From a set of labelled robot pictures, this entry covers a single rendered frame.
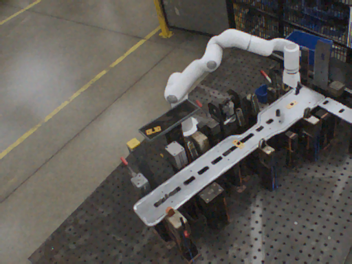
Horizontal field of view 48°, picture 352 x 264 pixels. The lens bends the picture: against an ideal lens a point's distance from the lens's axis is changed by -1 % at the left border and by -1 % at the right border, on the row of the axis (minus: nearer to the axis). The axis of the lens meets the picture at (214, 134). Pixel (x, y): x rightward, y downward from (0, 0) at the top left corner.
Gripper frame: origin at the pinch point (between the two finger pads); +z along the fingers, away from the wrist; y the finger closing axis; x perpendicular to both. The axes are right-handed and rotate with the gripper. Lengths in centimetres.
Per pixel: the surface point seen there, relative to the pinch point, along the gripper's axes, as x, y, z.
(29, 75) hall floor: -92, -375, 112
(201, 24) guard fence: 101, -240, 84
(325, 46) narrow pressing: 26.6, 3.3, -19.3
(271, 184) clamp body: -42, 21, 37
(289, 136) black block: -21.3, 17.1, 13.1
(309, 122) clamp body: -8.2, 20.9, 8.8
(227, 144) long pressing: -51, -4, 12
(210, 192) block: -82, 17, 9
